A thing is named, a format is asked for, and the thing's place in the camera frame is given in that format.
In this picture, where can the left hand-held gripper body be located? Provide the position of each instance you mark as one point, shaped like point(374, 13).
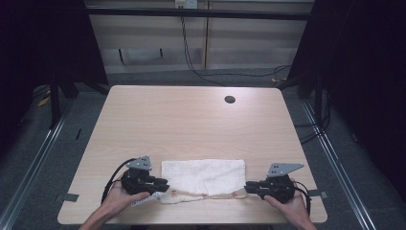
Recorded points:
point(135, 182)

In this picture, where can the person's left hand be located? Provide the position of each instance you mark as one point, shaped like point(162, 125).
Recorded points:
point(119, 199)

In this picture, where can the person's right hand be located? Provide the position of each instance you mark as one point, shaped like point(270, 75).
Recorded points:
point(290, 209)

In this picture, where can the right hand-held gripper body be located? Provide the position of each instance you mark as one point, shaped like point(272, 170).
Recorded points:
point(277, 188)

